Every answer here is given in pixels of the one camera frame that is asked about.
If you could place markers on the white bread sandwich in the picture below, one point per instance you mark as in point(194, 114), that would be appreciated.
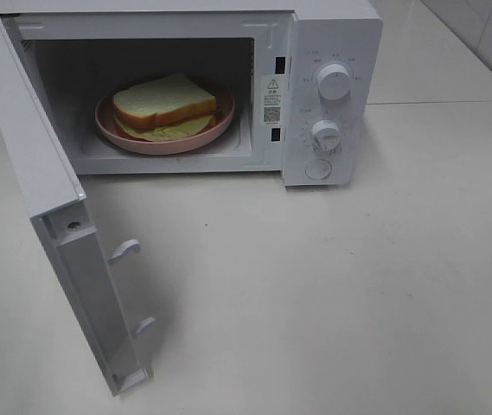
point(166, 109)

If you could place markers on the white warning label sticker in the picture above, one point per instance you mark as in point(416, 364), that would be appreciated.
point(272, 99)

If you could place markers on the lower white timer knob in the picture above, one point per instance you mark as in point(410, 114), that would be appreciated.
point(326, 134)

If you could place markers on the white microwave oven body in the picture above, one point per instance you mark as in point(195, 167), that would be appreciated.
point(84, 50)

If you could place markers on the round door release button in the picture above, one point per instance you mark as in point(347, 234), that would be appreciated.
point(318, 169)

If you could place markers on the white microwave door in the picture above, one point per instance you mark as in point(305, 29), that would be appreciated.
point(56, 203)

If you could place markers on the pink round plate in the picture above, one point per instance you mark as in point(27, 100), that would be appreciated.
point(116, 134)

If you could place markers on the upper white power knob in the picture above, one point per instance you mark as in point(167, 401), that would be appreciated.
point(333, 81)

